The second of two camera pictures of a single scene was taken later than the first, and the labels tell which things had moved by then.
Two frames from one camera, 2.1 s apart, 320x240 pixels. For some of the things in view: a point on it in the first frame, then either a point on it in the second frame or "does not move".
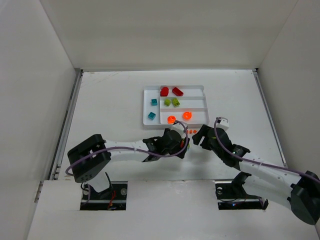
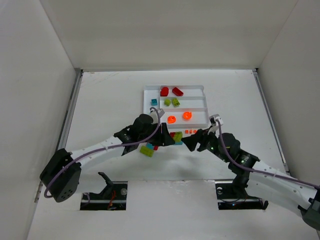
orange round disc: [171, 119] does not move
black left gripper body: [182, 145] -> [161, 133]
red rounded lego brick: [164, 91] does not move
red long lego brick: [177, 92] does not move
